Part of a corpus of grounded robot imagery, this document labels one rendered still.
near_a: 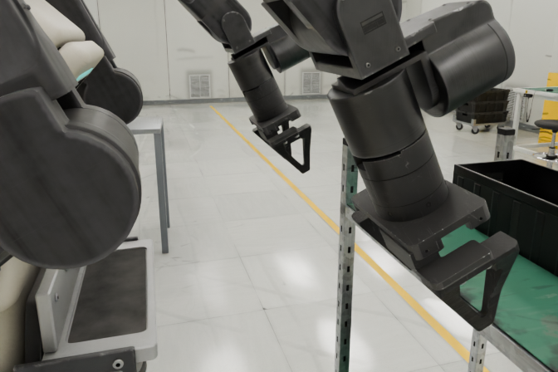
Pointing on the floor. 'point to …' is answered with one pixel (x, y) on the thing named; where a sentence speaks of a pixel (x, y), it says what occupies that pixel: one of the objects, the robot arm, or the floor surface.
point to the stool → (551, 140)
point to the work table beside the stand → (143, 124)
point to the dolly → (484, 110)
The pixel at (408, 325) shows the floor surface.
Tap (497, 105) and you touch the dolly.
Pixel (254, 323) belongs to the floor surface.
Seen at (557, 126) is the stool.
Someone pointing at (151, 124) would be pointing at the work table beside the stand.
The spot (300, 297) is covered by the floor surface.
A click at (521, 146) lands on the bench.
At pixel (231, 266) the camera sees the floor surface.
